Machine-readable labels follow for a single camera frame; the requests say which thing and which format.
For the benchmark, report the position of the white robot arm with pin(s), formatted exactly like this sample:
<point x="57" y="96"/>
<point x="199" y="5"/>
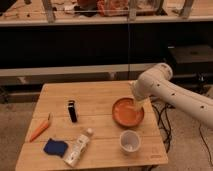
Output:
<point x="156" y="81"/>

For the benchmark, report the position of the black upright eraser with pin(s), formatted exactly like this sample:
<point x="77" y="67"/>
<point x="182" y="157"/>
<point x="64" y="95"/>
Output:
<point x="72" y="111"/>

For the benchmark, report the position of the orange round plate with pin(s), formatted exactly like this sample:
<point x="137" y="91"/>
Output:
<point x="125" y="114"/>

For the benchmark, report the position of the clear plastic cup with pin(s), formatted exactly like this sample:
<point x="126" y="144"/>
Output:
<point x="129" y="142"/>

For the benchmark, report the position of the white plastic bottle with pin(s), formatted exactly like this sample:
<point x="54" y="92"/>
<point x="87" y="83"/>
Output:
<point x="78" y="148"/>

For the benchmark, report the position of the orange toy carrot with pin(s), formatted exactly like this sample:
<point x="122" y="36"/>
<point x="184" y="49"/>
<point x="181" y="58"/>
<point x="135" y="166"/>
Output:
<point x="40" y="129"/>

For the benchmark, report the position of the orange clutter on shelf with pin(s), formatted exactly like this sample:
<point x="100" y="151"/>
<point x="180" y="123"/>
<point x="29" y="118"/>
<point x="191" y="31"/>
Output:
<point x="104" y="7"/>

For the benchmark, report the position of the blue sponge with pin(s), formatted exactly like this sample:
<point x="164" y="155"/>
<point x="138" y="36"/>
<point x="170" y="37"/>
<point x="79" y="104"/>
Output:
<point x="55" y="147"/>

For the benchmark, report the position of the black box on shelf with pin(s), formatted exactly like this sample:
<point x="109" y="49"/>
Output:
<point x="191" y="59"/>

